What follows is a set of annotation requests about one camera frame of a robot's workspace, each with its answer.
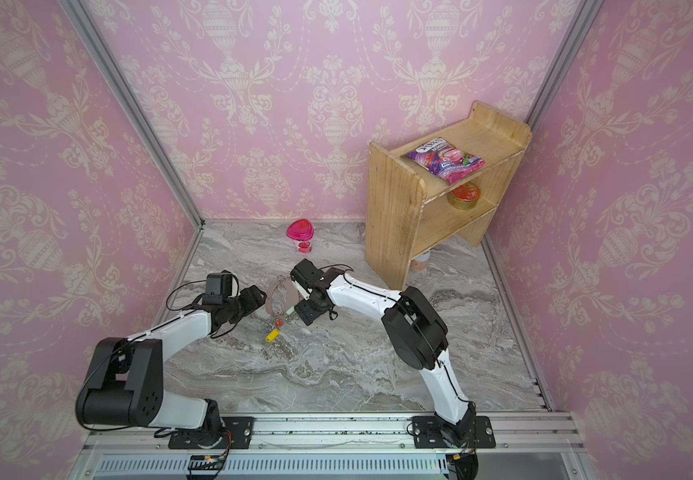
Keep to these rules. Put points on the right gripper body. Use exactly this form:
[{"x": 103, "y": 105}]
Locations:
[{"x": 309, "y": 310}]

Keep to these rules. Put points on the purple snack bag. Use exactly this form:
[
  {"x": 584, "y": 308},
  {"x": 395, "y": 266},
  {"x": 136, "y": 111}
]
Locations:
[{"x": 446, "y": 161}]

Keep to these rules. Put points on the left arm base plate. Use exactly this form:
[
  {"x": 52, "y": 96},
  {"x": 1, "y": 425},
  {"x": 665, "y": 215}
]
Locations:
[{"x": 234, "y": 434}]

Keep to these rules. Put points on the white cup under shelf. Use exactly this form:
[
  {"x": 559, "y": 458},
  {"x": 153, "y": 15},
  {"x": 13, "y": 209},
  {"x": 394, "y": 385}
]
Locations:
[{"x": 421, "y": 262}]

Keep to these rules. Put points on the yellow key tag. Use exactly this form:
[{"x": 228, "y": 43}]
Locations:
[{"x": 272, "y": 336}]

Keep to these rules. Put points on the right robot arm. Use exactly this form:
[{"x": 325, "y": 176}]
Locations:
[{"x": 416, "y": 331}]

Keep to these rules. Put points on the aluminium mounting rail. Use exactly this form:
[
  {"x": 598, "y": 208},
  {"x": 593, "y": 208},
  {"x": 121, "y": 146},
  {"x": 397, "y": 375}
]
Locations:
[{"x": 353, "y": 445}]

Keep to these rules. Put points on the red lid tin can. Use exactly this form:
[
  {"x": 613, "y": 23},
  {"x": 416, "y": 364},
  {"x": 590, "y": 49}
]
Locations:
[{"x": 465, "y": 197}]

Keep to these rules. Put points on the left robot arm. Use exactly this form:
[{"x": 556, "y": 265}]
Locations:
[{"x": 124, "y": 386}]

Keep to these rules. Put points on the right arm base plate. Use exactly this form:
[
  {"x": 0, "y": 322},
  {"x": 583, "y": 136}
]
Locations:
[{"x": 430, "y": 431}]

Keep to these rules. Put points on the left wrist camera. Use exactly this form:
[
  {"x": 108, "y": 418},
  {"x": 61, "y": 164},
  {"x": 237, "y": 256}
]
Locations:
[{"x": 219, "y": 288}]

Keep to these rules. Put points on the wooden shelf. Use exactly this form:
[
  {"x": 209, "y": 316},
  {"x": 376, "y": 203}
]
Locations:
[{"x": 408, "y": 211}]

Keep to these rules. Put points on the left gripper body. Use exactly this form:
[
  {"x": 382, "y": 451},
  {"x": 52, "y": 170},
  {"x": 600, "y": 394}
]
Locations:
[{"x": 245, "y": 303}]

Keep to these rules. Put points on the metal key organizer plate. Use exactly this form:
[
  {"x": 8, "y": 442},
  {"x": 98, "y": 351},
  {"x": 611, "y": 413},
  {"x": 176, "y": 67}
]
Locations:
[{"x": 280, "y": 296}]

